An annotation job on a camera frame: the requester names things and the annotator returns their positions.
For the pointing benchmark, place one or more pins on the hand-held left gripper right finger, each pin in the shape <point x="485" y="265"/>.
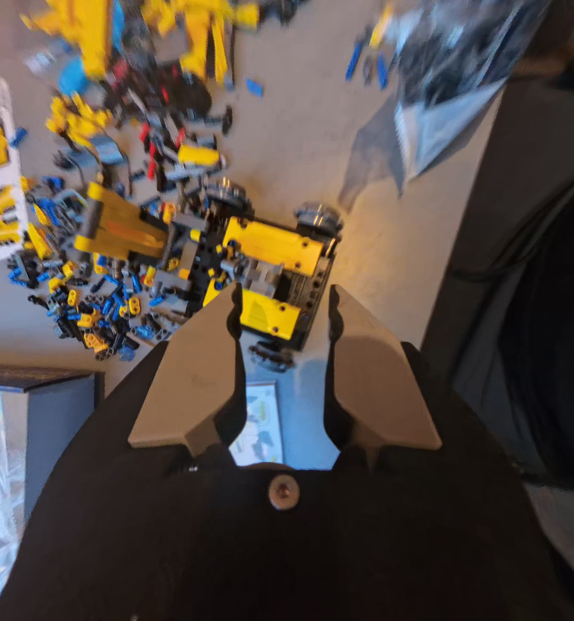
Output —
<point x="379" y="383"/>

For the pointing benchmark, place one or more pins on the pile of small building pieces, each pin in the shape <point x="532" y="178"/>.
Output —
<point x="122" y="301"/>

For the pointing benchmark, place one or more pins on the yellow black toy vehicle model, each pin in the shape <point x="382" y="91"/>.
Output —
<point x="272" y="242"/>

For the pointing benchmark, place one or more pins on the person's body in dark clothes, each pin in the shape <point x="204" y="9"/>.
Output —
<point x="549" y="315"/>

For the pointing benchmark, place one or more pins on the light blue brick separator tool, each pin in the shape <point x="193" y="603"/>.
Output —
<point x="73" y="77"/>

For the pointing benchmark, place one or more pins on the clear plastic parts bag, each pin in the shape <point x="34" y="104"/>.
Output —
<point x="451" y="72"/>

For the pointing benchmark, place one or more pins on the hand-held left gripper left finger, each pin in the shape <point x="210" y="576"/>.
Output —
<point x="190" y="383"/>

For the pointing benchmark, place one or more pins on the white instruction booklet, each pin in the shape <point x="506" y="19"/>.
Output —
<point x="262" y="422"/>

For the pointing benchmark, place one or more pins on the dark blue cardboard kit box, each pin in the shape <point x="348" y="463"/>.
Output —
<point x="59" y="412"/>

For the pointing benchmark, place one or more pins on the grey desk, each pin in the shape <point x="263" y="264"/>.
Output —
<point x="291" y="145"/>

